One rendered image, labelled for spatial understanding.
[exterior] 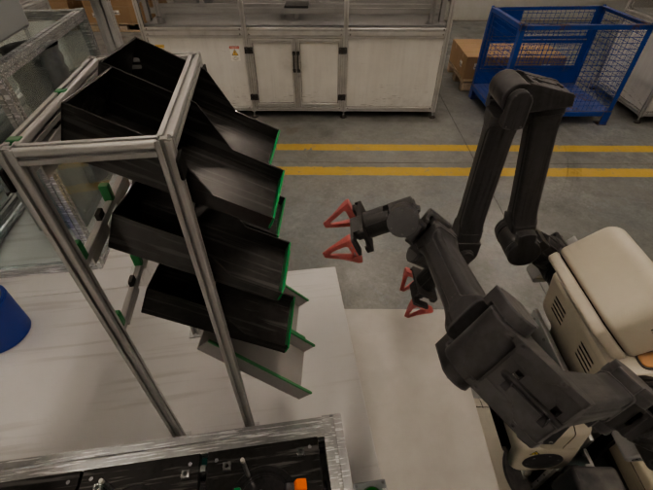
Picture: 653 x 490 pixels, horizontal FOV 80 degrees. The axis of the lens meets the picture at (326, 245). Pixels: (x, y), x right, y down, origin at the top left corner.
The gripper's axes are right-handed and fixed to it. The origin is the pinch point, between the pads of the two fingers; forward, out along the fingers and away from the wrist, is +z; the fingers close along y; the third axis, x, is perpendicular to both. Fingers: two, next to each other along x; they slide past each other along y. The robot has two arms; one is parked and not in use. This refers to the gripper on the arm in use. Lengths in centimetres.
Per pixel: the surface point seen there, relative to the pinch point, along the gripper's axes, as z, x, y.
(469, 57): -111, 159, -437
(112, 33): 77, -48, -114
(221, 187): 4.5, -27.8, 14.8
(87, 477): 59, 10, 37
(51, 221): 21.0, -37.5, 25.2
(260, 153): 2.5, -23.7, -0.4
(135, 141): 5.1, -40.9, 22.7
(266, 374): 20.8, 14.1, 20.3
